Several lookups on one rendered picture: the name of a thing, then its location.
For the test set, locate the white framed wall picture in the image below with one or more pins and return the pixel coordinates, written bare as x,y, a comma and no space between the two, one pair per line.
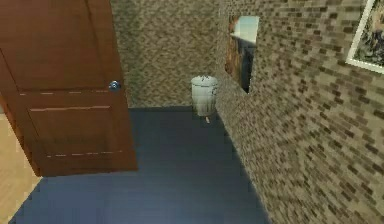
370,40

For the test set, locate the frameless wall picture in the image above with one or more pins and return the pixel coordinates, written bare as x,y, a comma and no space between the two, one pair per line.
242,53

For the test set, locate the brown wooden room door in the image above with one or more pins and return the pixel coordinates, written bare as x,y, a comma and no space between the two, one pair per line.
66,83

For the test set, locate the white pedal bin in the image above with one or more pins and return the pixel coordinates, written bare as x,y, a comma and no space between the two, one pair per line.
203,96

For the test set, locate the silver round door knob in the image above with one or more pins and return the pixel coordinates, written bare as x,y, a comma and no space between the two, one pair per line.
114,85

